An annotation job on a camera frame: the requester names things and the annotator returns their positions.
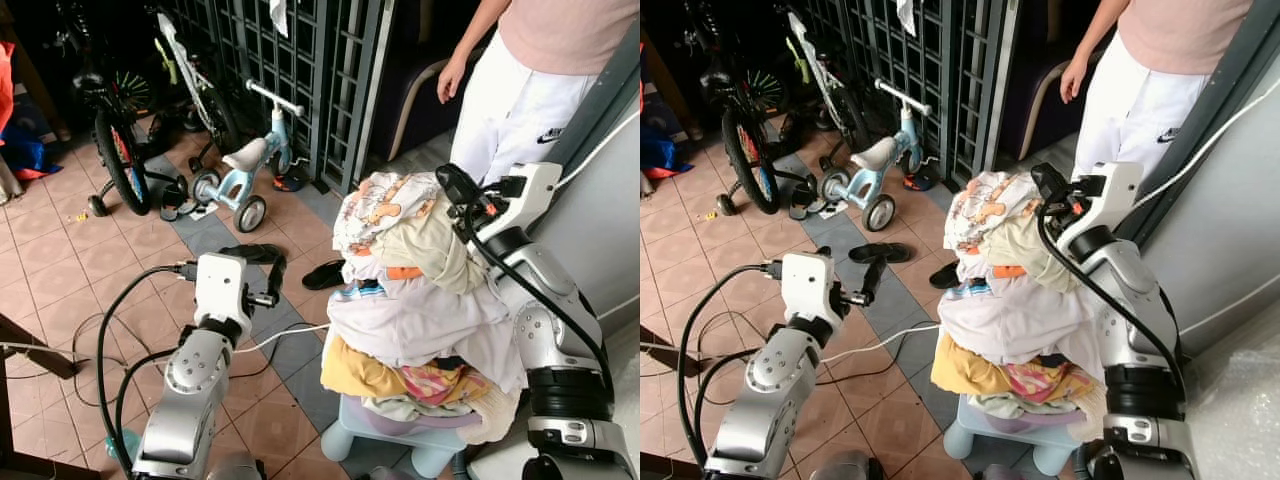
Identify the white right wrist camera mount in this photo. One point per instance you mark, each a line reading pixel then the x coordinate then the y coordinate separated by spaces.
pixel 1110 190
pixel 530 190

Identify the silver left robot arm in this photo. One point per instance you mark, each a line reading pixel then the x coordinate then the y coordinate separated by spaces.
pixel 770 385
pixel 190 385

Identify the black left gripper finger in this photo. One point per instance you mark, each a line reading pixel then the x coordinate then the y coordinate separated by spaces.
pixel 276 275
pixel 873 275

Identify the white hanging cloth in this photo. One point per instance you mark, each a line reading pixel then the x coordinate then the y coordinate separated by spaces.
pixel 279 15
pixel 906 14

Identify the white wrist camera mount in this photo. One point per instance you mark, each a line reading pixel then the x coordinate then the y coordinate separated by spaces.
pixel 530 190
pixel 1110 190
pixel 806 283
pixel 220 285

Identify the pink patterned cloth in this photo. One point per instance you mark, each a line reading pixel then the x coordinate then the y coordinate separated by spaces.
pixel 1040 380
pixel 435 383

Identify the off-white frilled cloth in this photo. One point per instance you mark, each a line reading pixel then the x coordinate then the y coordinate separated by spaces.
pixel 480 420
pixel 1085 410

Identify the dark grey door frame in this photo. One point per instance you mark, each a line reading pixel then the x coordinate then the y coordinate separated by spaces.
pixel 1200 110
pixel 600 105

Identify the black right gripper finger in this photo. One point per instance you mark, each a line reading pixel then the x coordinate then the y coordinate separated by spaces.
pixel 460 185
pixel 1053 183

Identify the light blue plastic stool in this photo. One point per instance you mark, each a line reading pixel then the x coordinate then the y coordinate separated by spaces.
pixel 1010 445
pixel 400 450

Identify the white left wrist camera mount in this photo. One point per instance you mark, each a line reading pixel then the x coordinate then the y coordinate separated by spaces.
pixel 220 285
pixel 806 283

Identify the white green child bicycle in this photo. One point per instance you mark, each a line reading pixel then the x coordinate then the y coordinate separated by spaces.
pixel 825 75
pixel 195 75

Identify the person in pink shirt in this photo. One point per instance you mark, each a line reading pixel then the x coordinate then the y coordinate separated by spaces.
pixel 540 90
pixel 1150 80

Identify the orange cloth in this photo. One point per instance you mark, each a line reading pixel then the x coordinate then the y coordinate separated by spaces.
pixel 5 85

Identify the black slipper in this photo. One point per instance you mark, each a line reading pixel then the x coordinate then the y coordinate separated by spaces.
pixel 945 275
pixel 245 253
pixel 882 252
pixel 325 275

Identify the light blue tricycle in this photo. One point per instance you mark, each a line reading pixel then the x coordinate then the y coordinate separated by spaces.
pixel 870 180
pixel 240 180

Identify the grey metal grille gate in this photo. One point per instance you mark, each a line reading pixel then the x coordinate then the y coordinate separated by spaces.
pixel 950 90
pixel 300 90

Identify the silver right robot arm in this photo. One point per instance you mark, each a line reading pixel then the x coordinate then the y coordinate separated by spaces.
pixel 555 300
pixel 1130 300

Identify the white cartoon print garment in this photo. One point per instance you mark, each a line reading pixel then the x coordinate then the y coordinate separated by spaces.
pixel 380 210
pixel 985 210

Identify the black child bicycle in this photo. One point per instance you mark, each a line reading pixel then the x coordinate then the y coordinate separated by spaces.
pixel 122 160
pixel 752 160

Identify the blue bag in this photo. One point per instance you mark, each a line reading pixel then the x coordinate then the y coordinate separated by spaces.
pixel 660 155
pixel 25 155

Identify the yellow cloth garment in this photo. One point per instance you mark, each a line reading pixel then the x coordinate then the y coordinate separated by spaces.
pixel 355 372
pixel 965 372

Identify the plain white shirt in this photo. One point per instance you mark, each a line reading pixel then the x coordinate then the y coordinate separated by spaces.
pixel 420 325
pixel 1020 325

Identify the cream cloth garment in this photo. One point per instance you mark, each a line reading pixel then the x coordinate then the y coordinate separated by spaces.
pixel 430 250
pixel 1025 250

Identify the dark brown wooden furniture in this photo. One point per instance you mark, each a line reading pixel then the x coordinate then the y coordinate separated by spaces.
pixel 665 358
pixel 30 350

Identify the person's right hand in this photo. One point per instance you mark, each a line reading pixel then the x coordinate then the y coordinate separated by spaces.
pixel 1075 80
pixel 452 80

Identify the dark armchair with beige arm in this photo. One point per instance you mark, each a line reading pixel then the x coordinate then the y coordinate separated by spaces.
pixel 1035 90
pixel 420 90

